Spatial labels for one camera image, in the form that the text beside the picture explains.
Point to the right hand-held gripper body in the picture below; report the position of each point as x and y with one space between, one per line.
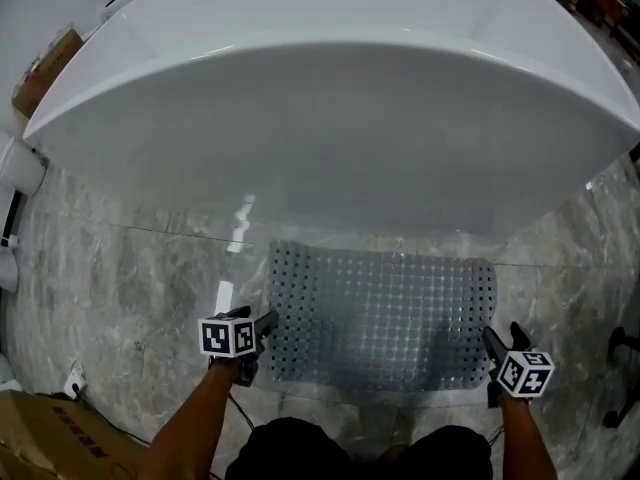
525 375

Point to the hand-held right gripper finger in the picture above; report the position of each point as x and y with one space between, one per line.
496 349
521 339

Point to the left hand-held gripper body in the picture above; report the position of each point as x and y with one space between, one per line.
220 335

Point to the grey perforated bath mat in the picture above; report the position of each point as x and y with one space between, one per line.
380 318

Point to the white bathtub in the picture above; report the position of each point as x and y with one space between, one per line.
325 118

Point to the person's left forearm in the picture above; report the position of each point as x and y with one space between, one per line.
195 428

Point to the person's right forearm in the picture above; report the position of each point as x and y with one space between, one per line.
525 443

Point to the black office chair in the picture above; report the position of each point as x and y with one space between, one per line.
617 340

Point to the person's black shorts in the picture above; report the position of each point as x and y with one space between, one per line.
300 453

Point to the white power strip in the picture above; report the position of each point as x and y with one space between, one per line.
75 383

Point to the large taped cardboard box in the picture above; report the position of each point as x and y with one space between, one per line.
50 443

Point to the white toilet with open lid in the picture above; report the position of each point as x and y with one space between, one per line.
20 165

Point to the brown cardboard box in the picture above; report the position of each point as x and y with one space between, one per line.
45 73

